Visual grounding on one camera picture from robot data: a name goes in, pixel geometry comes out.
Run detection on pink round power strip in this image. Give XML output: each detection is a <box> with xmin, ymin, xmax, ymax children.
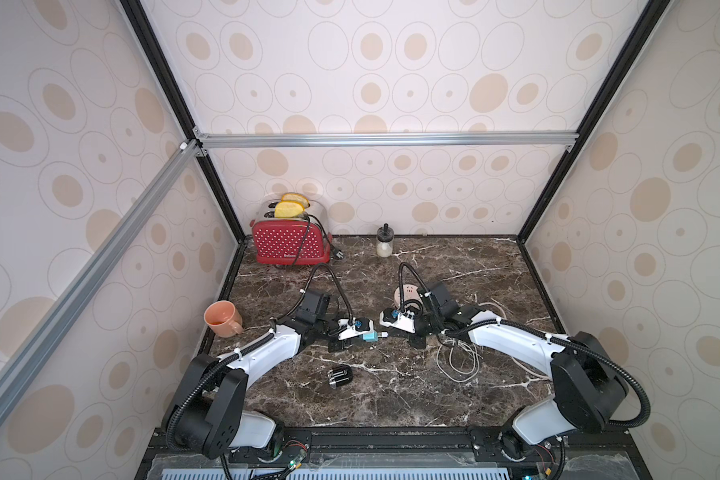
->
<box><xmin>393</xmin><ymin>284</ymin><xmax>423</xmax><ymax>309</ymax></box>

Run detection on teal USB wall charger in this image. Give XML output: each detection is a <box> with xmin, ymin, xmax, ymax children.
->
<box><xmin>362</xmin><ymin>331</ymin><xmax>379</xmax><ymax>343</ymax></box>

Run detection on diagonal aluminium frame bar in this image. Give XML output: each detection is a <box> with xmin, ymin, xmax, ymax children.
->
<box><xmin>0</xmin><ymin>139</ymin><xmax>200</xmax><ymax>454</ymax></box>

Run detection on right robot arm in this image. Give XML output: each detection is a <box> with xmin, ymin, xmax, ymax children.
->
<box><xmin>380</xmin><ymin>262</ymin><xmax>651</xmax><ymax>462</ymax></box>

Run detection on yellow toast slice front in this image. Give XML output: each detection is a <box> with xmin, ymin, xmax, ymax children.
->
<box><xmin>274</xmin><ymin>200</ymin><xmax>305</xmax><ymax>219</ymax></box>

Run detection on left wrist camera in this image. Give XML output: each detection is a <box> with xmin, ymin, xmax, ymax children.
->
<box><xmin>338</xmin><ymin>317</ymin><xmax>376</xmax><ymax>340</ymax></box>

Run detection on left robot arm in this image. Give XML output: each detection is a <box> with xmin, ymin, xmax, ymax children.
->
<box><xmin>161</xmin><ymin>263</ymin><xmax>375</xmax><ymax>460</ymax></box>

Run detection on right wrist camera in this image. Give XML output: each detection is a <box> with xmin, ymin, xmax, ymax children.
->
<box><xmin>379</xmin><ymin>308</ymin><xmax>416</xmax><ymax>334</ymax></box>

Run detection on black toaster power cord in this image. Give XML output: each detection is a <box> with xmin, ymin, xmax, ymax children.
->
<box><xmin>292</xmin><ymin>212</ymin><xmax>346</xmax><ymax>267</ymax></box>

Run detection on white slotted cable duct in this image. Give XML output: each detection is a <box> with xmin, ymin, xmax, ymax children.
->
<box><xmin>161</xmin><ymin>467</ymin><xmax>510</xmax><ymax>480</ymax></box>

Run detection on horizontal aluminium frame bar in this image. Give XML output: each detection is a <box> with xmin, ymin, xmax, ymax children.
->
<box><xmin>194</xmin><ymin>131</ymin><xmax>579</xmax><ymax>149</ymax></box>

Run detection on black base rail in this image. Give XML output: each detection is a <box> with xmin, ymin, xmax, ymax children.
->
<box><xmin>136</xmin><ymin>427</ymin><xmax>651</xmax><ymax>479</ymax></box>

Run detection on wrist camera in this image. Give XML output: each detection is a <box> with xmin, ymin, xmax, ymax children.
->
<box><xmin>338</xmin><ymin>317</ymin><xmax>376</xmax><ymax>340</ymax></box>
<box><xmin>379</xmin><ymin>308</ymin><xmax>416</xmax><ymax>334</ymax></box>

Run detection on orange ceramic mug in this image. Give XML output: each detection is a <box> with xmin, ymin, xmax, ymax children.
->
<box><xmin>203</xmin><ymin>300</ymin><xmax>244</xmax><ymax>338</ymax></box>

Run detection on glass bottle black pump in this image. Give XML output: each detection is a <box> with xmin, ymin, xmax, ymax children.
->
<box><xmin>376</xmin><ymin>223</ymin><xmax>394</xmax><ymax>258</ymax></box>

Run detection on yellow toast slice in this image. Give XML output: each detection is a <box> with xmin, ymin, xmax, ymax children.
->
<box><xmin>274</xmin><ymin>200</ymin><xmax>305</xmax><ymax>219</ymax></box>
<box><xmin>281</xmin><ymin>192</ymin><xmax>310</xmax><ymax>209</ymax></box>

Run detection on red toaster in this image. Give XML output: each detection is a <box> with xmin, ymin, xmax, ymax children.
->
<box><xmin>250</xmin><ymin>199</ymin><xmax>333</xmax><ymax>265</ymax></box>

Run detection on yellow toast slice rear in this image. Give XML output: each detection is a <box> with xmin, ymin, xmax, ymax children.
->
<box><xmin>281</xmin><ymin>192</ymin><xmax>310</xmax><ymax>209</ymax></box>

